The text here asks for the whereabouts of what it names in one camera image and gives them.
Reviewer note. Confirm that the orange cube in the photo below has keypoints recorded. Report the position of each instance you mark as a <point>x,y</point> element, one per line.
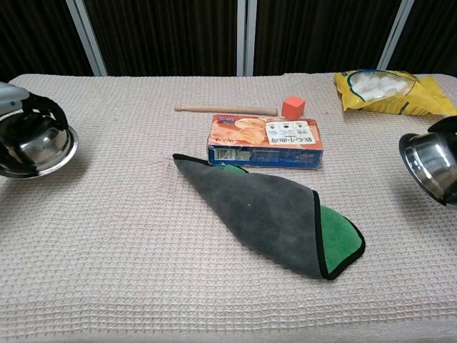
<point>292,109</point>

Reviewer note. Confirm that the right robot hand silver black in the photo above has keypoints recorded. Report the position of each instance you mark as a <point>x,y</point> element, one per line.
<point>448,125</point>

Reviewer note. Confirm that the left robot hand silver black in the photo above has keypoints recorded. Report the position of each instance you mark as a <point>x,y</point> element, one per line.
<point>35,101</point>

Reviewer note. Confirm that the grey green microfibre cloth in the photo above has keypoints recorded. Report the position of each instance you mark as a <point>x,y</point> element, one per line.
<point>264,211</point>

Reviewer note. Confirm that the orange potato chip box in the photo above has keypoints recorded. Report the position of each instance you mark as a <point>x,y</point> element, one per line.
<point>250,143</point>

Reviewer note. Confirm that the beige waffle table cloth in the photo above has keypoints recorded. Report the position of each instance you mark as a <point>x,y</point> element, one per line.
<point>125,232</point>

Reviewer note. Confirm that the grey aluminium partition post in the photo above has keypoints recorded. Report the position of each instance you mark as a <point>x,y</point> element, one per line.
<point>245,37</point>
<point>394,35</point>
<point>87,39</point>

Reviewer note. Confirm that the wooden stick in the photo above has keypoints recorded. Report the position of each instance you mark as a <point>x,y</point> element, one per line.
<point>225,109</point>

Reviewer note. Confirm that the dark brown partition panel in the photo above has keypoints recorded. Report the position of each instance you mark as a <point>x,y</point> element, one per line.
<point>168,35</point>
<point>321,35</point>
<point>35,35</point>
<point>432,35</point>

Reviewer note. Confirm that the round metal bowl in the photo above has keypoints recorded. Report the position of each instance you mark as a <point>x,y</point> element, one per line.
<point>43,146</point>
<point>428,164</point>

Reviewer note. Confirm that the yellow snack bag white candies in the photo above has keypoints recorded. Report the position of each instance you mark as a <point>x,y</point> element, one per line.
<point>425,96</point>

